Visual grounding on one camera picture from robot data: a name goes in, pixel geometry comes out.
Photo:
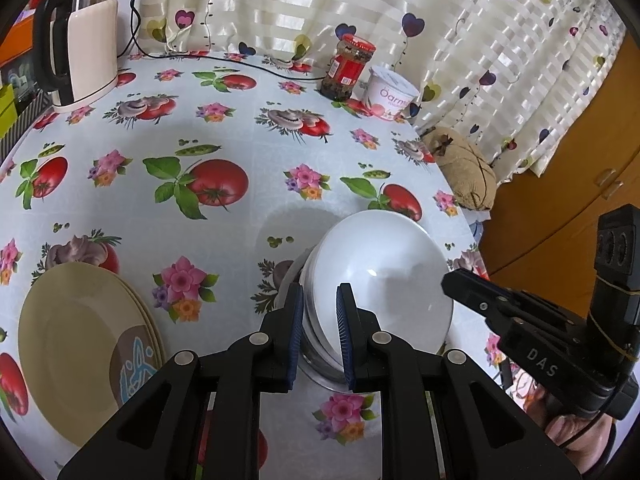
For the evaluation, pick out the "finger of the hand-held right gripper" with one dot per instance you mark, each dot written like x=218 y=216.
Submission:
x=480 y=297

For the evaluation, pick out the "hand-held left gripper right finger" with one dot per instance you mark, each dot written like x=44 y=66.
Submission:
x=346 y=340

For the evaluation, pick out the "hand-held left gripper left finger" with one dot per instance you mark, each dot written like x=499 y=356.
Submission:
x=294 y=340

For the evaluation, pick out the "stainless steel bowl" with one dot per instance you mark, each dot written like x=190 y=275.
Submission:
x=290 y=285

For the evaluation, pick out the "plain white bowl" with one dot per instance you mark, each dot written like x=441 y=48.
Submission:
x=390 y=285

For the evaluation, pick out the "beige plate with brown patch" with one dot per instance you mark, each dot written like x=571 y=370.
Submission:
x=70 y=350
x=157 y=340

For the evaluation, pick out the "person's right hand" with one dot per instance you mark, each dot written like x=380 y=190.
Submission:
x=580 y=440

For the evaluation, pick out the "wooden cabinet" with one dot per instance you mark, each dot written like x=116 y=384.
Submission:
x=560 y=220

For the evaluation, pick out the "vegetable and flower print tablecloth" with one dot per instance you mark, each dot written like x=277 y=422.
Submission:
x=150 y=220

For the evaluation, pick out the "white yogurt cup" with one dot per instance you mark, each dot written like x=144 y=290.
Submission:
x=392 y=97

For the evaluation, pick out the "glass jar with red lid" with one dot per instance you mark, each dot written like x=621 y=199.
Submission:
x=345 y=70

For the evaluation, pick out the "white kettle base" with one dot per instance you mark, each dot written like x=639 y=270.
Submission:
x=97 y=94

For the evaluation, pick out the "cream curtain with heart print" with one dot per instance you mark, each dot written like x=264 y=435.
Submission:
x=350 y=5

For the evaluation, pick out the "white and black electric kettle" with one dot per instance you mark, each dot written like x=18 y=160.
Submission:
x=85 y=55

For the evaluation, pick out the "green box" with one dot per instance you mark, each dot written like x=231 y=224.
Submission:
x=6 y=110

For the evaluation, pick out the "orange box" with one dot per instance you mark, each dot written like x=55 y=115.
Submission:
x=17 y=40

